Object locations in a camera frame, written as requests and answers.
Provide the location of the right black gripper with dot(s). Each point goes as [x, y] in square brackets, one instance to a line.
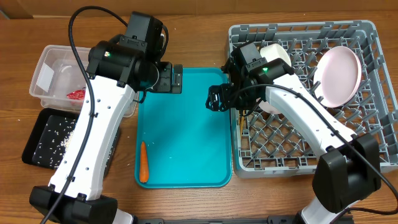
[226, 91]

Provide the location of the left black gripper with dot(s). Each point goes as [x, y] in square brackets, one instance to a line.
[164, 86]

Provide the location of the small white plate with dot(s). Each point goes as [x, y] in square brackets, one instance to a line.
[274, 51]

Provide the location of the red snack wrapper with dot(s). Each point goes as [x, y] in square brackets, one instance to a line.
[76, 95]

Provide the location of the orange carrot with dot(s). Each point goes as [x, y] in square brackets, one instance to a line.
[144, 165]

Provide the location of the large pink plate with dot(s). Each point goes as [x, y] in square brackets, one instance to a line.
[339, 75]

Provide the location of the bowl with food scraps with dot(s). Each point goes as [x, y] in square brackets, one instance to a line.
[265, 106]

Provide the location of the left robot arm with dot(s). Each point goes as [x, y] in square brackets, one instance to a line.
[117, 69]

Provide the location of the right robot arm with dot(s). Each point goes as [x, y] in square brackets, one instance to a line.
[348, 167]

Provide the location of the grey dishwasher rack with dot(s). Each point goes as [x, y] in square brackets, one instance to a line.
[270, 145]

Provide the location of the yellow chopstick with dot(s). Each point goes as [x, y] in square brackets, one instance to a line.
[241, 125]

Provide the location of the teal serving tray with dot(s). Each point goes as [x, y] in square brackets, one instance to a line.
[188, 145]

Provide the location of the clear plastic bin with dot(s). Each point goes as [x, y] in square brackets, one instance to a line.
[57, 75]

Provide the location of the black plastic tray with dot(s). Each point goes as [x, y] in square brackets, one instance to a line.
[37, 131]

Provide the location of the food scraps pile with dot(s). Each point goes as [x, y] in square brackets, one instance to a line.
[54, 141]

